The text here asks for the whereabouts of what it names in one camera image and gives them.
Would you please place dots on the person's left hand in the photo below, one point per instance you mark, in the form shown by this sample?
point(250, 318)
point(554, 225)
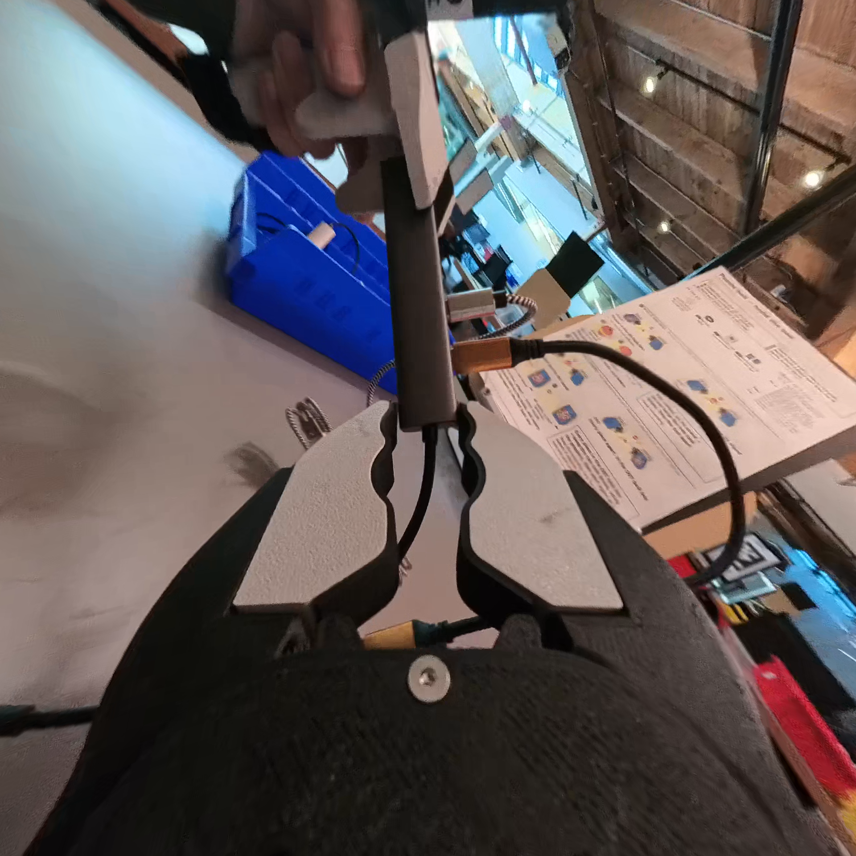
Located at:
point(294, 53)

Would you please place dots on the small red storage bin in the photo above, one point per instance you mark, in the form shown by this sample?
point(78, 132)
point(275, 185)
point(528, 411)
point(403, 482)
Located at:
point(802, 729)

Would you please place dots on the blue cloth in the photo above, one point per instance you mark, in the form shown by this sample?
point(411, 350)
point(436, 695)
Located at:
point(314, 301)

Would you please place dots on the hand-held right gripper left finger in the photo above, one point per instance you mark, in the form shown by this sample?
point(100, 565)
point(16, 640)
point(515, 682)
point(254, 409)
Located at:
point(321, 521)

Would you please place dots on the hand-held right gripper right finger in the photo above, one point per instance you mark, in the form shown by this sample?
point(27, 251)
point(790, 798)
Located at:
point(535, 535)

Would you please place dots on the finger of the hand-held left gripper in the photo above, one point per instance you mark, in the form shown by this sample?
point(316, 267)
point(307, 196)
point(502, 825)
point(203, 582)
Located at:
point(414, 107)
point(364, 190)

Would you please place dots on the black and white marker tag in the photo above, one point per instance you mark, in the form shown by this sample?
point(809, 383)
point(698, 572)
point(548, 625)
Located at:
point(742, 558)

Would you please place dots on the ceiling spot light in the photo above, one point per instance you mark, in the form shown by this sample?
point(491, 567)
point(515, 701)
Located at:
point(812, 179)
point(648, 83)
point(663, 227)

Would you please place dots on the printed instruction sheet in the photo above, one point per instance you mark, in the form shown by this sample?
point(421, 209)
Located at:
point(669, 374)

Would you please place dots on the dark grey usb hub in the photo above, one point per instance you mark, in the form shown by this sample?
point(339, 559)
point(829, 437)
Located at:
point(418, 301)

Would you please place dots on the black and tan board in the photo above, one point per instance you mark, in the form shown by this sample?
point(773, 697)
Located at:
point(575, 261)

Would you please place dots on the yellow storage bin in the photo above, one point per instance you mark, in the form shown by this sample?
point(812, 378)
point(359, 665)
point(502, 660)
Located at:
point(841, 796)

